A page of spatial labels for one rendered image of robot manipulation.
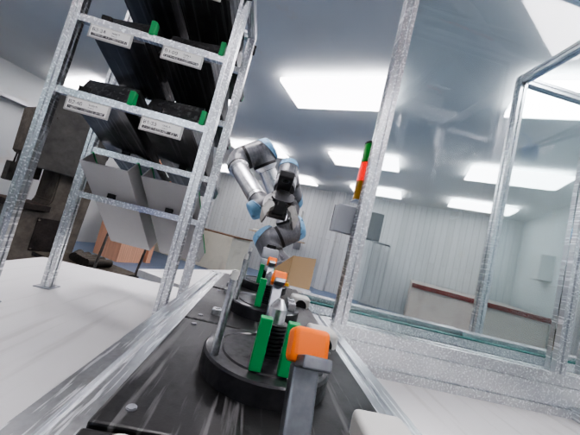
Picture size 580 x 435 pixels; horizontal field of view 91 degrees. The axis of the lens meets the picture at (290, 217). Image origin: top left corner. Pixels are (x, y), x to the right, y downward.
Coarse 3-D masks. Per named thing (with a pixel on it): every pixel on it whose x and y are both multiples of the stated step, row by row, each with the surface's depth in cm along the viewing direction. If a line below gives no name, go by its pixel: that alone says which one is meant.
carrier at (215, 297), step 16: (240, 272) 53; (272, 272) 56; (240, 288) 53; (208, 304) 52; (240, 304) 51; (256, 304) 51; (288, 304) 54; (208, 320) 44; (240, 320) 48; (256, 320) 49; (288, 320) 51; (304, 320) 58; (336, 336) 46
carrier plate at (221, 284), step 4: (224, 276) 85; (228, 276) 87; (220, 280) 78; (224, 280) 80; (228, 280) 81; (216, 284) 71; (220, 284) 73; (224, 284) 74; (236, 284) 78; (220, 288) 69; (244, 288) 75; (288, 288) 92; (252, 292) 73; (256, 292) 74; (288, 292) 86; (292, 292) 88; (296, 292) 90; (284, 296) 78; (288, 296) 79; (284, 300) 72; (308, 308) 71
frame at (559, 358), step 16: (576, 208) 77; (576, 224) 75; (576, 240) 74; (576, 256) 74; (576, 272) 74; (576, 288) 73; (560, 304) 74; (576, 304) 73; (560, 320) 73; (560, 336) 72; (560, 352) 72; (560, 368) 72
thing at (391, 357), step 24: (312, 312) 91; (360, 336) 67; (384, 336) 67; (384, 360) 67; (408, 360) 68; (432, 360) 68; (456, 360) 70; (480, 360) 69; (504, 360) 71; (408, 384) 67; (432, 384) 68; (456, 384) 69; (480, 384) 69; (504, 384) 70; (528, 384) 70; (528, 408) 70
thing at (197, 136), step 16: (176, 112) 67; (192, 112) 67; (160, 144) 72; (176, 144) 70; (192, 144) 68; (176, 160) 76; (192, 160) 74; (208, 160) 77; (176, 176) 82; (208, 176) 79
